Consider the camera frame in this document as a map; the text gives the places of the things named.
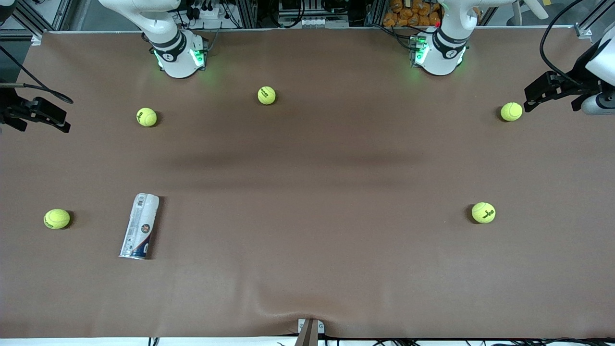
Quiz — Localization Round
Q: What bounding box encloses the white tubular stand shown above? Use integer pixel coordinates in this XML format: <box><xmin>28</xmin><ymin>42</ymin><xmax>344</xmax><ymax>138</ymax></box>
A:
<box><xmin>510</xmin><ymin>0</ymin><xmax>549</xmax><ymax>25</ymax></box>

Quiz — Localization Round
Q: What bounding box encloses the white power strip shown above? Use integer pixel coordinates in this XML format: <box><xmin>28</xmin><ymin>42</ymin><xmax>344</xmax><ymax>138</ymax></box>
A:
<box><xmin>191</xmin><ymin>0</ymin><xmax>222</xmax><ymax>21</ymax></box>

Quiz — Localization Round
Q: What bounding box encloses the aluminium frame rail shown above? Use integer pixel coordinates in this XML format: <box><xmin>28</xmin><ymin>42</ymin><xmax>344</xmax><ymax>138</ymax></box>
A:
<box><xmin>364</xmin><ymin>0</ymin><xmax>387</xmax><ymax>27</ymax></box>
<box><xmin>239</xmin><ymin>0</ymin><xmax>258</xmax><ymax>28</ymax></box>
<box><xmin>0</xmin><ymin>0</ymin><xmax>73</xmax><ymax>44</ymax></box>
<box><xmin>574</xmin><ymin>0</ymin><xmax>615</xmax><ymax>39</ymax></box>

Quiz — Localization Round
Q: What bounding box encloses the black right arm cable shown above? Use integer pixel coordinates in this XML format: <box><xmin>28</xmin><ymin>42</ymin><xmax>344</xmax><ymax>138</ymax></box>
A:
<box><xmin>0</xmin><ymin>46</ymin><xmax>74</xmax><ymax>104</ymax></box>

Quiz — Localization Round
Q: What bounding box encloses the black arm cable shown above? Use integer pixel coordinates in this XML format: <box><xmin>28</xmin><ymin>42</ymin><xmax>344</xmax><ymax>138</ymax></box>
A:
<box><xmin>540</xmin><ymin>0</ymin><xmax>584</xmax><ymax>87</ymax></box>
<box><xmin>0</xmin><ymin>46</ymin><xmax>74</xmax><ymax>104</ymax></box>

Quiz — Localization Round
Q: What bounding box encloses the grey electronics box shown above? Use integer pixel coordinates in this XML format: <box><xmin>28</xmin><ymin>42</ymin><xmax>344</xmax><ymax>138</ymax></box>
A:
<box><xmin>278</xmin><ymin>0</ymin><xmax>350</xmax><ymax>28</ymax></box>

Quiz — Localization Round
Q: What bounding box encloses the orange packets pile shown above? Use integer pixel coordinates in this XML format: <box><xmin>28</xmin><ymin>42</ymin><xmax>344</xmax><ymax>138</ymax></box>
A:
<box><xmin>383</xmin><ymin>0</ymin><xmax>442</xmax><ymax>28</ymax></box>

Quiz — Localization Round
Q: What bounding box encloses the white and navy tennis can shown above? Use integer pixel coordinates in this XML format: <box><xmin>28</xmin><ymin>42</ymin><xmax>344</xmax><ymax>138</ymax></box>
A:
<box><xmin>119</xmin><ymin>193</ymin><xmax>160</xmax><ymax>260</ymax></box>

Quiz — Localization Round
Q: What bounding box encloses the grey metal bracket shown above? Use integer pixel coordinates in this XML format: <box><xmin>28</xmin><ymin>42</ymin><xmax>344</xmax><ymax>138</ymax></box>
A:
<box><xmin>294</xmin><ymin>318</ymin><xmax>325</xmax><ymax>346</ymax></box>

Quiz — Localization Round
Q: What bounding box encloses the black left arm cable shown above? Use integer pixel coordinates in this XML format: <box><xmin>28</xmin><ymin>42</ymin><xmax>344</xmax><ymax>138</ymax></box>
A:
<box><xmin>540</xmin><ymin>0</ymin><xmax>584</xmax><ymax>87</ymax></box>

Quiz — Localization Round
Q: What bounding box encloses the brown table mat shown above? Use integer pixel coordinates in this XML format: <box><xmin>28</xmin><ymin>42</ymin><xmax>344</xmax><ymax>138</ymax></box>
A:
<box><xmin>0</xmin><ymin>28</ymin><xmax>615</xmax><ymax>339</ymax></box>

